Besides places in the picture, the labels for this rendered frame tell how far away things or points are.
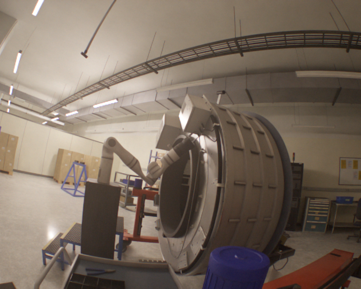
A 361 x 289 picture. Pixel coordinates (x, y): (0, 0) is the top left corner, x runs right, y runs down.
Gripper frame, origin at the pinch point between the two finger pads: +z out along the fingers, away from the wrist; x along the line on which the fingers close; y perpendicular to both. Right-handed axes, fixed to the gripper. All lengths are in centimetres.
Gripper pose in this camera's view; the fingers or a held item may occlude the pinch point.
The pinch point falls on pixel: (197, 133)
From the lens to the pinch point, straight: 111.1
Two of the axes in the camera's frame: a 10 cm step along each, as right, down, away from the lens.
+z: 7.9, -6.2, 0.1
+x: -5.2, -6.6, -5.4
